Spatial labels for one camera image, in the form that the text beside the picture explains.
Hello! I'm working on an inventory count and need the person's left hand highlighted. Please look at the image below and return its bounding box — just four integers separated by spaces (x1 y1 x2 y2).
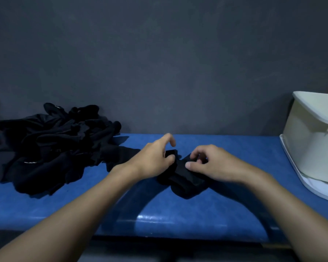
120 133 177 181

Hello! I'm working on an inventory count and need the person's right hand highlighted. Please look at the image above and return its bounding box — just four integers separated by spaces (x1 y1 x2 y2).
185 144 254 185

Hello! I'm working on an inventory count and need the black fingerless glove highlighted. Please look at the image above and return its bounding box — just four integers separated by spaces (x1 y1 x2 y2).
156 150 212 200

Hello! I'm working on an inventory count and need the white storage box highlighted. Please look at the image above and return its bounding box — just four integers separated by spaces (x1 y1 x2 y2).
283 91 328 186

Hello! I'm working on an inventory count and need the pile of black gloves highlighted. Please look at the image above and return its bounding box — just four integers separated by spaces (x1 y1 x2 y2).
0 103 141 199

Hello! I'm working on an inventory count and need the person's right forearm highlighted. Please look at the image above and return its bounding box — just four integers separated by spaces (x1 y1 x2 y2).
242 167 328 262

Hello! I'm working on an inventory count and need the person's left forearm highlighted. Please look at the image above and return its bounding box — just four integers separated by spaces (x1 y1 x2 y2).
0 165 141 262

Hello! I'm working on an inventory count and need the blue padded bench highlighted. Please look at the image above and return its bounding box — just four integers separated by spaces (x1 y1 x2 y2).
0 133 328 245

